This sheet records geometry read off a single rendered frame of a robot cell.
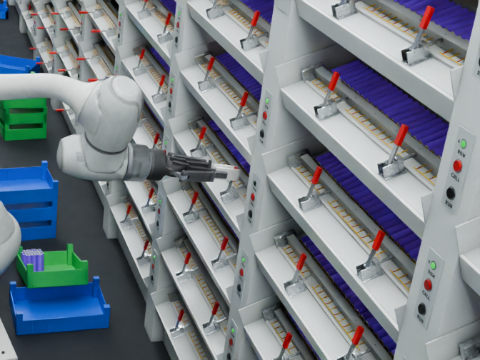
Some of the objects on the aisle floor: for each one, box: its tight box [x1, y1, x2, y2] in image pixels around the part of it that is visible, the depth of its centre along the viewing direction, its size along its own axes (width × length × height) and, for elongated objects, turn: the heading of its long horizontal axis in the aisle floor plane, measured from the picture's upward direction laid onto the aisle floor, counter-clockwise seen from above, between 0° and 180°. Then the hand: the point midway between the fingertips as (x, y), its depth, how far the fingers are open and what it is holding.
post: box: [144, 0, 215, 342], centre depth 263 cm, size 20×9×178 cm, turn 93°
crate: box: [9, 276, 110, 336], centre depth 298 cm, size 30×20×8 cm
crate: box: [16, 244, 88, 289], centre depth 312 cm, size 30×20×8 cm
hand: (224, 172), depth 221 cm, fingers closed
